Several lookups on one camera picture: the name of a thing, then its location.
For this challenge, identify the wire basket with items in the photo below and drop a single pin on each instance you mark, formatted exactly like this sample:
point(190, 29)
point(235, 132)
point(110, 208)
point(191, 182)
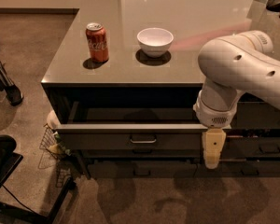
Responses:
point(51, 145)

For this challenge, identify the black striped stand leg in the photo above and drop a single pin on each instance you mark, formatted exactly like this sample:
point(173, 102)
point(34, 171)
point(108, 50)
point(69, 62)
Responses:
point(14, 94)

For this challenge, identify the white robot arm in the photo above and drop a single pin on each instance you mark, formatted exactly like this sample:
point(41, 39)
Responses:
point(233, 65)

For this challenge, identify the grey drawer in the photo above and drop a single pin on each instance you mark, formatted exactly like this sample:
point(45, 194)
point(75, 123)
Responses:
point(131, 128)
point(256, 115)
point(251, 147)
point(142, 169)
point(142, 153)
point(241, 169)

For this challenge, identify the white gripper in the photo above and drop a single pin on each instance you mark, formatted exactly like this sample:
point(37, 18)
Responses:
point(212, 116)

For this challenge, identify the red soda can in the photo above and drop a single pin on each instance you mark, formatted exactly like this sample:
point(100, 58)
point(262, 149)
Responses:
point(97, 42)

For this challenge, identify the grey drawer cabinet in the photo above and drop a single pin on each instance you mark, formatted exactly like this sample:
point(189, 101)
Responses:
point(131, 79)

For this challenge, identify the white ceramic bowl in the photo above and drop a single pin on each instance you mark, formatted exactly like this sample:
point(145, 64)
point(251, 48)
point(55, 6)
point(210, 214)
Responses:
point(154, 42)

